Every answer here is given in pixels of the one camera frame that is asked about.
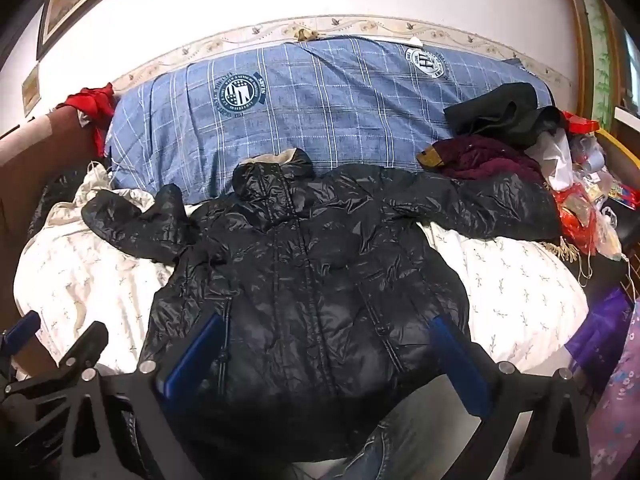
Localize red cloth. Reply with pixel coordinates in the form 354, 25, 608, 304
56, 82, 116, 158

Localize white floral duvet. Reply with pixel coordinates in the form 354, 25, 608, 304
13, 161, 590, 480

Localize red plastic bag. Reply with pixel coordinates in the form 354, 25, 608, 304
552, 182, 623, 261

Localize blue plaid quilt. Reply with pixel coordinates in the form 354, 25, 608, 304
106, 37, 553, 204

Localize small wall picture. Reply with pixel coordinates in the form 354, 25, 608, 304
22, 65, 40, 117

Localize wooden door frame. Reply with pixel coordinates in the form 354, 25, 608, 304
570, 0, 639, 140

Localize dark maroon garment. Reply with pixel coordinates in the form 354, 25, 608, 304
416, 134, 544, 184

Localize blue jeans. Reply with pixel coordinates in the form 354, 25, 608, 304
294, 374, 497, 480

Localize purple floral fabric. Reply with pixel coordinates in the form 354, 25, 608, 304
565, 289, 639, 479

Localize black garment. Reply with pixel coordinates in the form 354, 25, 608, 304
444, 82, 565, 151

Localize black puffer jacket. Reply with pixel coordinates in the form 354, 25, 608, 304
81, 150, 561, 462

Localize white plastic bag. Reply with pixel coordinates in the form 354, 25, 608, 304
525, 128, 574, 192

